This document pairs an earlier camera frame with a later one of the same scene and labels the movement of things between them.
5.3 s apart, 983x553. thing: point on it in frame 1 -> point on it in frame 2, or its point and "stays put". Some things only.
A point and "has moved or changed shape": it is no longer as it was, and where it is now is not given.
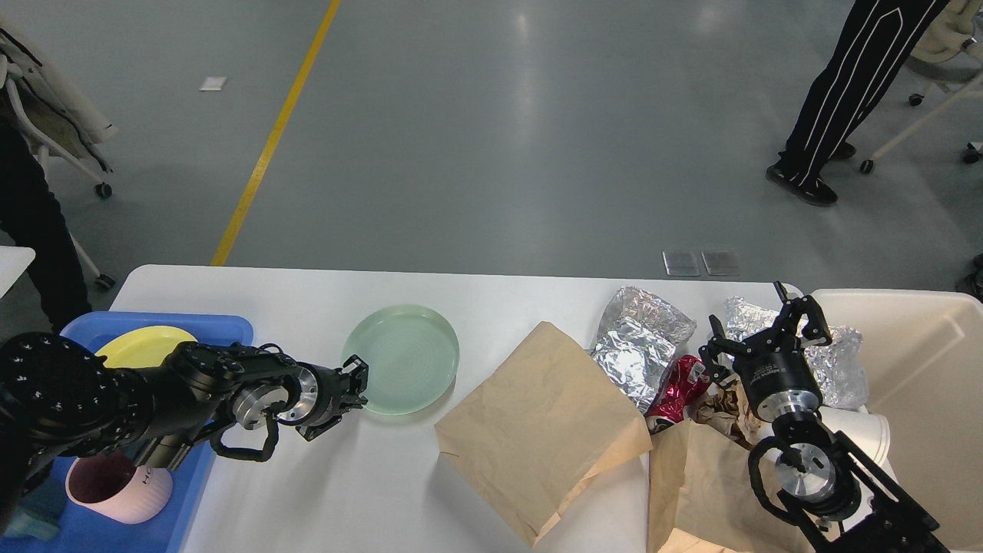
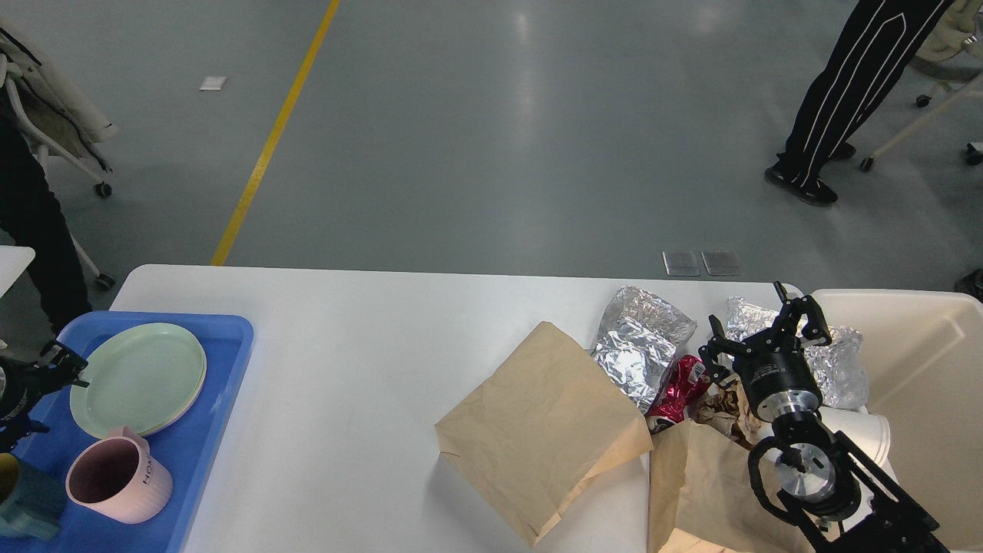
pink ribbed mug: [110, 484] stays put
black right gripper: [775, 369] stays put
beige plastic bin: [923, 354] stays put
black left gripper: [323, 399] -> [27, 382]
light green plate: [412, 357] has moved or changed shape
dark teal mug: [38, 513] stays put
